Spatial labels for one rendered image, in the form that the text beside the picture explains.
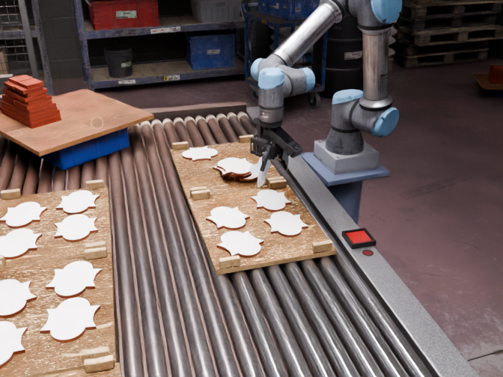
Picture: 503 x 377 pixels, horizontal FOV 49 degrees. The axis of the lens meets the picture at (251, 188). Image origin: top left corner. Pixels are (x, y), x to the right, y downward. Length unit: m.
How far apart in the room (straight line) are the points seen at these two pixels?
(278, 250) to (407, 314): 0.39
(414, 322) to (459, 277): 1.80
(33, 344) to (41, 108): 1.12
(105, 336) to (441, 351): 0.76
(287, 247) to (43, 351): 0.69
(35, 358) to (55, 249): 0.42
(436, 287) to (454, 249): 0.41
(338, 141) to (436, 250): 1.41
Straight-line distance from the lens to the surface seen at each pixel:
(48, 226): 1.77
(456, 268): 3.26
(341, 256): 1.57
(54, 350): 1.32
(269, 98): 1.61
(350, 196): 2.22
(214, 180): 1.92
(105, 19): 5.82
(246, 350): 1.28
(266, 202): 1.76
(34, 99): 2.22
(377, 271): 1.54
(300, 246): 1.57
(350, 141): 2.13
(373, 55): 1.92
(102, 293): 1.45
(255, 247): 1.54
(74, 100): 2.50
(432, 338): 1.37
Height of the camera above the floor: 1.82
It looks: 28 degrees down
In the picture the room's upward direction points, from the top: straight up
